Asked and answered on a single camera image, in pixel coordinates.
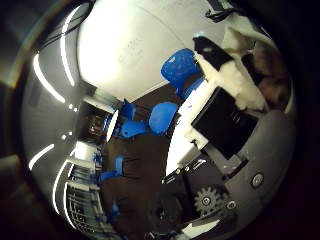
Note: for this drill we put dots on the brown spotted plush toy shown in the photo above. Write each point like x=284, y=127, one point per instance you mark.
x=273, y=80

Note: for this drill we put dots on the blue chair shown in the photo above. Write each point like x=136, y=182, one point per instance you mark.
x=119, y=165
x=162, y=117
x=178, y=68
x=128, y=110
x=132, y=129

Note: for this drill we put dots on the small round white table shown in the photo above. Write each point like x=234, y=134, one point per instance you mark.
x=112, y=126

